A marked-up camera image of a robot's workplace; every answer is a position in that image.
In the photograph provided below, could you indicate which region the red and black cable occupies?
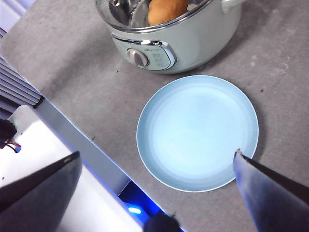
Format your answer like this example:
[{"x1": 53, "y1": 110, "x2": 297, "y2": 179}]
[{"x1": 0, "y1": 119, "x2": 22, "y2": 153}]

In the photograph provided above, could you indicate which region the grey ribbed panel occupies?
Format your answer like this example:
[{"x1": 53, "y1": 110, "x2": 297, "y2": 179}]
[{"x1": 0, "y1": 54, "x2": 44, "y2": 108}]

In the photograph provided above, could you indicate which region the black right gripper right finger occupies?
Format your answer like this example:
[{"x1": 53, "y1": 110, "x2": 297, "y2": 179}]
[{"x1": 233, "y1": 148, "x2": 309, "y2": 232}]

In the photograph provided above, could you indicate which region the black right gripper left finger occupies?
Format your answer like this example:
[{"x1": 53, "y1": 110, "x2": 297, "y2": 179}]
[{"x1": 0, "y1": 151, "x2": 82, "y2": 232}]

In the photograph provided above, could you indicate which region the brown potato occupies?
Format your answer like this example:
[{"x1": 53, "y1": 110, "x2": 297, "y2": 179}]
[{"x1": 147, "y1": 0, "x2": 189, "y2": 26}]

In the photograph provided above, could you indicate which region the pale green electric steamer pot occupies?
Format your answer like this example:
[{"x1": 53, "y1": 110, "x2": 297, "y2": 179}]
[{"x1": 95, "y1": 0, "x2": 244, "y2": 75}]

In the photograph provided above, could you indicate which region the blue round plate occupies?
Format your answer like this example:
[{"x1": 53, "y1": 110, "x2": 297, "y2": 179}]
[{"x1": 136, "y1": 74, "x2": 260, "y2": 193}]

